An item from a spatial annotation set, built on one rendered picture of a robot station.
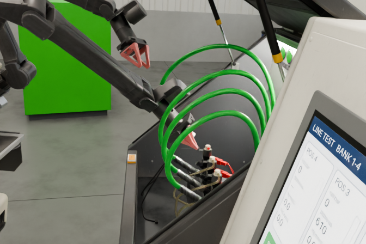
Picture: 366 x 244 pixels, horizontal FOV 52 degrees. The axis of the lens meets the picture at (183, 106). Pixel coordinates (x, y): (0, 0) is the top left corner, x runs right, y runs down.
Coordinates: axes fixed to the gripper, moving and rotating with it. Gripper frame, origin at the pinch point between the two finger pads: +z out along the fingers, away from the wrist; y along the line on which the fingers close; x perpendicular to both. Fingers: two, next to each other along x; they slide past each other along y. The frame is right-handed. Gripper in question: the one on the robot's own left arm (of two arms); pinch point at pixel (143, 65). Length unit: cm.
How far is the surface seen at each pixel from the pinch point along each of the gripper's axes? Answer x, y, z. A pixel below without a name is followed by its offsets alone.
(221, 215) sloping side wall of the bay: -13, -29, 53
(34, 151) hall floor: 212, 139, -63
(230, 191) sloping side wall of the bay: -18, -30, 49
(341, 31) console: -54, -42, 35
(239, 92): -27.9, -16.7, 29.5
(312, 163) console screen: -40, -49, 51
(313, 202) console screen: -38, -52, 55
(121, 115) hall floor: 189, 261, -80
